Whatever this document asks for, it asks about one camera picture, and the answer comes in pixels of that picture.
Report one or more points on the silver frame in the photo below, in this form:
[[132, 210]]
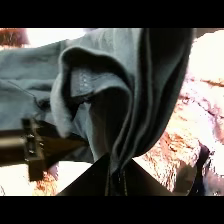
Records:
[[33, 150]]

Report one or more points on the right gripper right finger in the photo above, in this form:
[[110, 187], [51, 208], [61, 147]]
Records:
[[143, 185]]

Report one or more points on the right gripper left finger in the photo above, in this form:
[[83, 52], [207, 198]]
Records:
[[91, 183]]

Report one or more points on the dark teal garment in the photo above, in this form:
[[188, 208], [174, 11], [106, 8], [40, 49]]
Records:
[[110, 66]]

